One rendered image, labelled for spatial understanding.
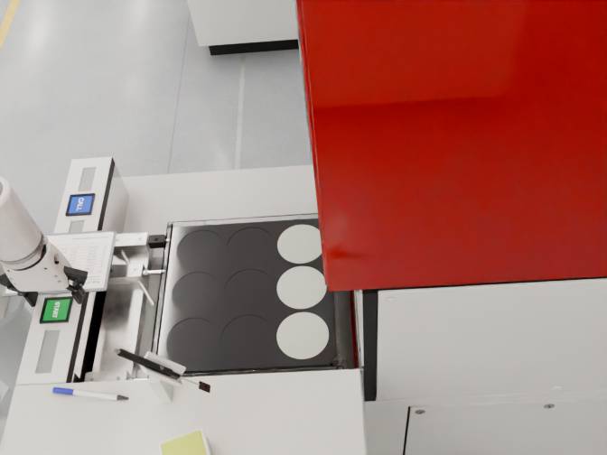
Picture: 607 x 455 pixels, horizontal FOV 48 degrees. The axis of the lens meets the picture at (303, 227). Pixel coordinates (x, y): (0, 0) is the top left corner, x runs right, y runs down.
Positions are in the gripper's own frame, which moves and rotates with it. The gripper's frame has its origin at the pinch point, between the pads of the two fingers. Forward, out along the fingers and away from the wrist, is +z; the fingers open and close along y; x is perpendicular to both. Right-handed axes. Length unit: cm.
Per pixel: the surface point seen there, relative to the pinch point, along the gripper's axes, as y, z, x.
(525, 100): -75, -61, 18
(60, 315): -1.3, 0.9, 3.7
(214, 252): -28.8, 7.4, -13.4
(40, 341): 1.8, 1.4, 8.9
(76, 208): 0.5, 0.8, -22.6
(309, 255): -49, 7, -11
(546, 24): -75, -70, 18
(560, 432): -100, 37, 18
